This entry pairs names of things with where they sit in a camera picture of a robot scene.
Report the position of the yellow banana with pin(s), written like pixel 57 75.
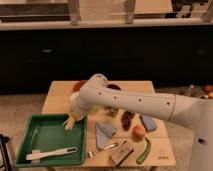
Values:
pixel 72 119

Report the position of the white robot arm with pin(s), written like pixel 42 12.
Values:
pixel 193 113

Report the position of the green plastic tray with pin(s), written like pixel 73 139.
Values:
pixel 46 132

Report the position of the small metal cup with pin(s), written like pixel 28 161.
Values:
pixel 112 111

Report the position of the orange bowl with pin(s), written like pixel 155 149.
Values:
pixel 78 85

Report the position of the white cup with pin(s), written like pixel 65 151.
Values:
pixel 73 96

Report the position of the dark grape bunch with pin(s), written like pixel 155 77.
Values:
pixel 126 120

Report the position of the blue folded cloth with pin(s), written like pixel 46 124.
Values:
pixel 104 132

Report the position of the orange fruit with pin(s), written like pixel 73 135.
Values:
pixel 138 132

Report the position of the blue sponge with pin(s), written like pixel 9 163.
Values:
pixel 148 123

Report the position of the wooden table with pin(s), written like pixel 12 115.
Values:
pixel 161 154

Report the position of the metal fork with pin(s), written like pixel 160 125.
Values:
pixel 92 153

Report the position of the dark cabinet counter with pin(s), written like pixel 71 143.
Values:
pixel 30 59

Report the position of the wooden block brush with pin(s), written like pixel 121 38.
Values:
pixel 121 153

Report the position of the green cucumber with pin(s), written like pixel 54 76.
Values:
pixel 142 157

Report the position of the white plastic spatula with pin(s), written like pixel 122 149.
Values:
pixel 39 155

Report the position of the black stand at left edge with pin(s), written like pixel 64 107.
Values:
pixel 6 161

